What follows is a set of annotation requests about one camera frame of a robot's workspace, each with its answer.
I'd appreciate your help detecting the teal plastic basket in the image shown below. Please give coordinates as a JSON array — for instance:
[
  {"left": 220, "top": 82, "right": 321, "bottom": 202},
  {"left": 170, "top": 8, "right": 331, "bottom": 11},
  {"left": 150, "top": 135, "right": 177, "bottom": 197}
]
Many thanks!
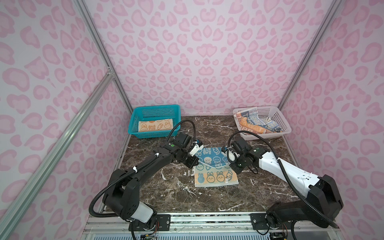
[{"left": 129, "top": 105, "right": 181, "bottom": 139}]

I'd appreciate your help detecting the diagonal aluminium frame bar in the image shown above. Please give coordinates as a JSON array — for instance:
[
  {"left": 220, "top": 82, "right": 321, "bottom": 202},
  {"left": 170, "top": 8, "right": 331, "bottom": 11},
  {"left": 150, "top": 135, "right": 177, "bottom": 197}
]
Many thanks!
[{"left": 1, "top": 72, "right": 115, "bottom": 240}]

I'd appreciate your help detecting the teal bunny towel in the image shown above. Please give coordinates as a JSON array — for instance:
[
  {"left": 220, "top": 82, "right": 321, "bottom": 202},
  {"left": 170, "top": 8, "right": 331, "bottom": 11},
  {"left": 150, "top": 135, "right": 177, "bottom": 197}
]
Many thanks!
[{"left": 194, "top": 148, "right": 239, "bottom": 188}]

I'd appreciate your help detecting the orange bunny towel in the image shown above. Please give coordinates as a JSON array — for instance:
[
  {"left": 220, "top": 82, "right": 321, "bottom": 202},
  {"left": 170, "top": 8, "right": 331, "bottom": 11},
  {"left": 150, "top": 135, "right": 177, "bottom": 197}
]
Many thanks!
[{"left": 138, "top": 119, "right": 174, "bottom": 133}]

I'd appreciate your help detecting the black corrugated cable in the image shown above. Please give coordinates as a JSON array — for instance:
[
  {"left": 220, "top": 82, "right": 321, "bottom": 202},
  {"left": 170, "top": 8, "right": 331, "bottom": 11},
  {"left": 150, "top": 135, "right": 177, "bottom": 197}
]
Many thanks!
[
  {"left": 227, "top": 130, "right": 340, "bottom": 229},
  {"left": 88, "top": 119, "right": 197, "bottom": 218}
]

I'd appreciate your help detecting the left corner aluminium post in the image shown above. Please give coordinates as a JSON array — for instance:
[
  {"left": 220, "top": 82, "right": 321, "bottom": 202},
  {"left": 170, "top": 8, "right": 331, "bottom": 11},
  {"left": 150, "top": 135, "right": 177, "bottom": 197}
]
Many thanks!
[{"left": 73, "top": 0, "right": 133, "bottom": 114}]

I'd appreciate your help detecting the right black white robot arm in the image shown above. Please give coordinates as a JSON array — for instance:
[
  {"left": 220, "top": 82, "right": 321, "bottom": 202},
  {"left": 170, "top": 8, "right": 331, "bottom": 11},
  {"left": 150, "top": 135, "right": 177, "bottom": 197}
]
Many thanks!
[{"left": 222, "top": 138, "right": 344, "bottom": 229}]

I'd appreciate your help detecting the right black corrugated cable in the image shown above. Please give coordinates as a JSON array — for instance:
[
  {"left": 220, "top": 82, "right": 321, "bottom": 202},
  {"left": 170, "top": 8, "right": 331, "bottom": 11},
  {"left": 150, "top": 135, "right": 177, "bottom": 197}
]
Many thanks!
[{"left": 227, "top": 130, "right": 340, "bottom": 229}]

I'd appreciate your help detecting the grey patterned towel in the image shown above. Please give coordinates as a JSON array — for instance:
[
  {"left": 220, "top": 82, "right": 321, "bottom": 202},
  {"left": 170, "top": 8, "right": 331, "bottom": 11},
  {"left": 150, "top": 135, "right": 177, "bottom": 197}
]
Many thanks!
[{"left": 234, "top": 107, "right": 282, "bottom": 135}]

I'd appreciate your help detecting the white plastic basket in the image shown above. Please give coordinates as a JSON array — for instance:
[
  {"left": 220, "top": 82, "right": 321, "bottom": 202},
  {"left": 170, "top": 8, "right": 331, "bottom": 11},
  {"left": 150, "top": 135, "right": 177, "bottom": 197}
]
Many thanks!
[{"left": 233, "top": 106, "right": 292, "bottom": 139}]

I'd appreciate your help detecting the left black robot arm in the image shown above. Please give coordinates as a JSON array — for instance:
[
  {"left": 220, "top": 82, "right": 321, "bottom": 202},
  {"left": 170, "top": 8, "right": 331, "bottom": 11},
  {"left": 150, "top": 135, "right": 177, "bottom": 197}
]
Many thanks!
[{"left": 102, "top": 133, "right": 204, "bottom": 229}]

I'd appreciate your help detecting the right corner aluminium post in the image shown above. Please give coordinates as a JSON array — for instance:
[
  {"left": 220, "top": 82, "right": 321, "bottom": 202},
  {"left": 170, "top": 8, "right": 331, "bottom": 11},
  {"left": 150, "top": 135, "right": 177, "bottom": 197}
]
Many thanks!
[{"left": 278, "top": 0, "right": 345, "bottom": 111}]

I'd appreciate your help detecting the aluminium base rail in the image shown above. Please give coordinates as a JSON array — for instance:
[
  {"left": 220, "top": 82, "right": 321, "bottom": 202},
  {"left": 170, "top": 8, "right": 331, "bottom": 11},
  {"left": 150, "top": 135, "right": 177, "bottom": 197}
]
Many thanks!
[{"left": 80, "top": 211, "right": 346, "bottom": 240}]

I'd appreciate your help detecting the left black corrugated cable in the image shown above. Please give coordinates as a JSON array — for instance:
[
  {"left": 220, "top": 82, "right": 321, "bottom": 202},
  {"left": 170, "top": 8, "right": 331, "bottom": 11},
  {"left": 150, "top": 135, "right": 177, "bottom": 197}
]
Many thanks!
[{"left": 88, "top": 119, "right": 197, "bottom": 218}]

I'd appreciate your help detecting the corner aluminium post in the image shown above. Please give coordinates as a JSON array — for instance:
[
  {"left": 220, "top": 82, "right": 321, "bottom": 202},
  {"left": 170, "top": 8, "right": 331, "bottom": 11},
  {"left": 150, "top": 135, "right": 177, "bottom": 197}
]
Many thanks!
[
  {"left": 278, "top": 0, "right": 345, "bottom": 111},
  {"left": 73, "top": 0, "right": 133, "bottom": 114}
]

